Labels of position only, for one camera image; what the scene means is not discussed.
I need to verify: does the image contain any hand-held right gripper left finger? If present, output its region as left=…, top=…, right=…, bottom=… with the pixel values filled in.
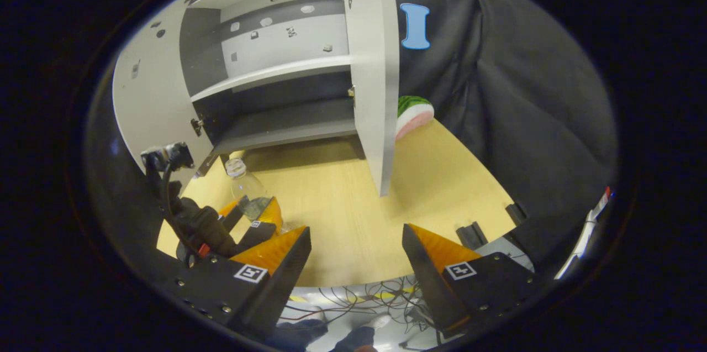
left=157, top=226, right=312, bottom=340

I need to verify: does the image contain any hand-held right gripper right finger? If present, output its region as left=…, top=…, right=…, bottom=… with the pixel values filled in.
left=402, top=223, right=545, bottom=335

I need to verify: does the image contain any clear plastic bottle green label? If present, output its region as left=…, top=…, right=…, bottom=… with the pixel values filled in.
left=225, top=157, right=272, bottom=220

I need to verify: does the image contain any white cabinet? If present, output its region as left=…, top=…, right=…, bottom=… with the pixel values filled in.
left=180, top=0, right=357, bottom=157

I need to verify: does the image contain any white cabinet door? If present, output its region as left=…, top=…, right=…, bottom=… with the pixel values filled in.
left=339, top=0, right=402, bottom=197
left=113, top=1, right=217, bottom=177

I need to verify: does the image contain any person's trouser leg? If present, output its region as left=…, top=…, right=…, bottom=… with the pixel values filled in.
left=331, top=314, right=391, bottom=352
left=275, top=318, right=328, bottom=352

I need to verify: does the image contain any black table clamp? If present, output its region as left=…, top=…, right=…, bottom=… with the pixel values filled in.
left=455, top=222, right=487, bottom=251
left=505, top=202, right=529, bottom=226

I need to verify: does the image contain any watermelon slice toy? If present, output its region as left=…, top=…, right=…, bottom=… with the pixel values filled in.
left=396, top=95, right=435, bottom=142

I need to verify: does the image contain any black backdrop cloth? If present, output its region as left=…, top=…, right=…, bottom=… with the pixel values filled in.
left=387, top=0, right=619, bottom=282

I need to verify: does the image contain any tangle of floor cables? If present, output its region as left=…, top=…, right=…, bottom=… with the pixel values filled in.
left=307, top=279, right=440, bottom=333

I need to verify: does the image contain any white metal frame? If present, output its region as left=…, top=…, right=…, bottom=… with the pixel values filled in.
left=555, top=186, right=614, bottom=281

